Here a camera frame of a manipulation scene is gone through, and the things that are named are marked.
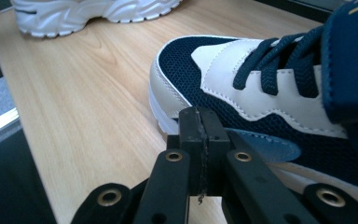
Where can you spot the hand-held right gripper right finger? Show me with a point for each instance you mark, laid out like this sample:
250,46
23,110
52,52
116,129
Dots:
248,186

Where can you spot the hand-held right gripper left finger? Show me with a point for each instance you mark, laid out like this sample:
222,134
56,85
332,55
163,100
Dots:
167,186

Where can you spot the navy and white sneaker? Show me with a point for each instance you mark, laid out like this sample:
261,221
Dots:
74,15
261,93

